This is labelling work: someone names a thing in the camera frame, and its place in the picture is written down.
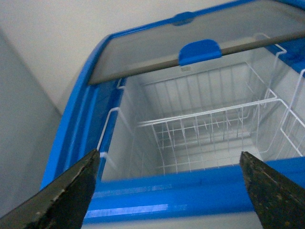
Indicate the white chest freezer blue rim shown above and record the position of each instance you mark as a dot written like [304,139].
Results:
[214,196]

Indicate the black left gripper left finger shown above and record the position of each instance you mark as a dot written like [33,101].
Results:
[63,203]

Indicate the white wire freezer basket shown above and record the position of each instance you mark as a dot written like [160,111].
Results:
[282,126]
[190,119]

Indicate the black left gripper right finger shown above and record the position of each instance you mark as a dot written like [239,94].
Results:
[278,201]

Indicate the sliding glass freezer lid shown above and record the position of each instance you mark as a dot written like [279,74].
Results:
[198,36]

